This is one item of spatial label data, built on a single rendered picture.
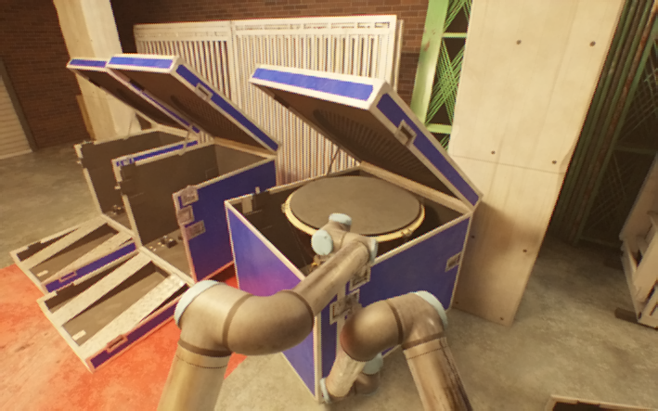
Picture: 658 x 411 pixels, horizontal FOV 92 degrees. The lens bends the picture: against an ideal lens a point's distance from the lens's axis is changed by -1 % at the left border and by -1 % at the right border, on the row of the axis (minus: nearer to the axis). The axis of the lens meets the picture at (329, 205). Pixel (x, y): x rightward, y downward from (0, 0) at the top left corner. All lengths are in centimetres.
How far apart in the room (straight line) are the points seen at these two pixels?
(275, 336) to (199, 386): 18
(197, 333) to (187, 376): 8
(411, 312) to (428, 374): 14
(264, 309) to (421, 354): 41
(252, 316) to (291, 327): 8
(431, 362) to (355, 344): 18
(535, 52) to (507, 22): 22
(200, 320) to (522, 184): 199
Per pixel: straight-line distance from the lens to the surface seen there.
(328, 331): 164
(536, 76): 217
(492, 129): 222
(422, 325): 89
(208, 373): 75
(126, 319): 288
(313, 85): 154
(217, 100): 250
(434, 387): 90
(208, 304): 72
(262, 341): 68
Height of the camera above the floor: 189
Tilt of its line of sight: 27 degrees down
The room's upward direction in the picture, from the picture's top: straight up
